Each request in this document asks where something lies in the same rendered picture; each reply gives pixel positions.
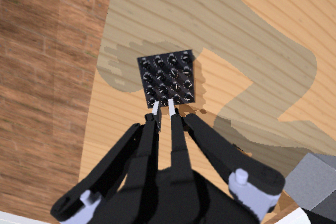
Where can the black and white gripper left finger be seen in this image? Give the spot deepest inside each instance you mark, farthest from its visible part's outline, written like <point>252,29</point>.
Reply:
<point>86,198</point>

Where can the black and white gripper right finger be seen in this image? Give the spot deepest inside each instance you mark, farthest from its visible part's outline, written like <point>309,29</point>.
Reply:
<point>253,184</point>

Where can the black knob box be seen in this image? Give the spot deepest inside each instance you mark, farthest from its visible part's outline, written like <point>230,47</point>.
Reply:
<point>162,82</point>

